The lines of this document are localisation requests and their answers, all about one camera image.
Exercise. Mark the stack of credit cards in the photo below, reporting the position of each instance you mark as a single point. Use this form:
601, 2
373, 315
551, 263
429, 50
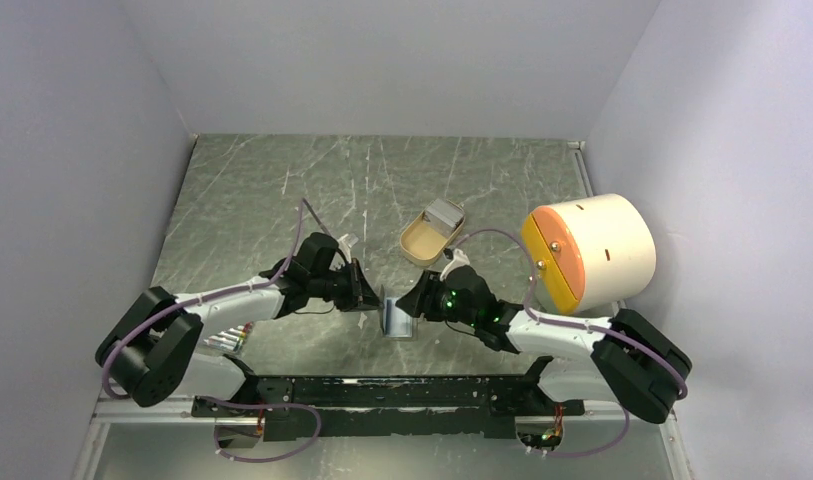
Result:
443, 216

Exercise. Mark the pack of coloured markers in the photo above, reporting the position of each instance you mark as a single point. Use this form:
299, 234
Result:
230, 341

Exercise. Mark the beige oval tray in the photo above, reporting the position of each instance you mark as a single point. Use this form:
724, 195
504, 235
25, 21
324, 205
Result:
422, 245

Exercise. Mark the grey card holder wallet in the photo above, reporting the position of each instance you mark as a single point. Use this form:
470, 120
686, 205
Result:
395, 324

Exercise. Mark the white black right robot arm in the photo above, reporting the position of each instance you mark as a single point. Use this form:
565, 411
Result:
622, 358

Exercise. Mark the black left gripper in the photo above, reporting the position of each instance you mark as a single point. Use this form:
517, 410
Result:
360, 295

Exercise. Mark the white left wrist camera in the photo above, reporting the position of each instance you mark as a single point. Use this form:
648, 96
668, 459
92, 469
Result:
347, 242

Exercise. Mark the cream cylinder orange lid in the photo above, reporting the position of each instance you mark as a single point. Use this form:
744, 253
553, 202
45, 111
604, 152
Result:
588, 252

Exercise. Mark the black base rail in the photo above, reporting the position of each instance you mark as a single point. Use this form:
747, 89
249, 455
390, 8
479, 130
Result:
290, 408

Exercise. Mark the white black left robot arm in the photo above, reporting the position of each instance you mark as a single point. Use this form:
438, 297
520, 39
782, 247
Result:
155, 351

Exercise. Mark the aluminium frame rail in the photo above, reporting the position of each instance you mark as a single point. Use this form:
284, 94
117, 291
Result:
166, 441

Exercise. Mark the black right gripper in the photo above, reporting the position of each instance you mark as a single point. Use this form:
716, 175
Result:
420, 300

